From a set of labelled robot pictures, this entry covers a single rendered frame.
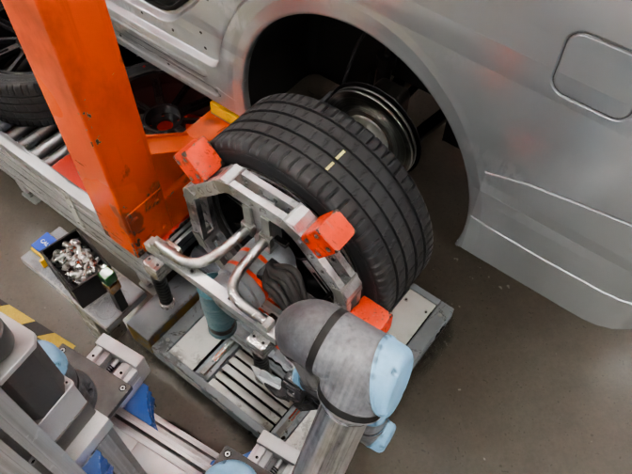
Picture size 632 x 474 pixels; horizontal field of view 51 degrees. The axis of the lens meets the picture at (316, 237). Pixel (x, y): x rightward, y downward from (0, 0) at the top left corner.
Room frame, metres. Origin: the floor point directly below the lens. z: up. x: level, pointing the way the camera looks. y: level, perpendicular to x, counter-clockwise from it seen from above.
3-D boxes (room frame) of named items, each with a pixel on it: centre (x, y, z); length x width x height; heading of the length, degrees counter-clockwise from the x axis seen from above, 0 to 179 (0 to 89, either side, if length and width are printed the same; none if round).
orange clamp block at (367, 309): (0.77, -0.13, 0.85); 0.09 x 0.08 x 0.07; 52
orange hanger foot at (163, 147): (1.54, 0.38, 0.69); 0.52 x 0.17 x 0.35; 142
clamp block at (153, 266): (0.90, 0.38, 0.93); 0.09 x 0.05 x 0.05; 142
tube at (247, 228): (0.92, 0.27, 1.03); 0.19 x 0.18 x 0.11; 142
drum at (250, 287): (0.90, 0.16, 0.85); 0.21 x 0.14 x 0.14; 142
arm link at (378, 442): (0.51, -0.12, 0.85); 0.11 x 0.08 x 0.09; 57
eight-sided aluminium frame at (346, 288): (0.96, 0.12, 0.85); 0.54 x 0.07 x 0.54; 52
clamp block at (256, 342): (0.69, 0.11, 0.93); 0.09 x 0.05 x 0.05; 142
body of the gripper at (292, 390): (0.59, 0.01, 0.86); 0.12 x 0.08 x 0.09; 57
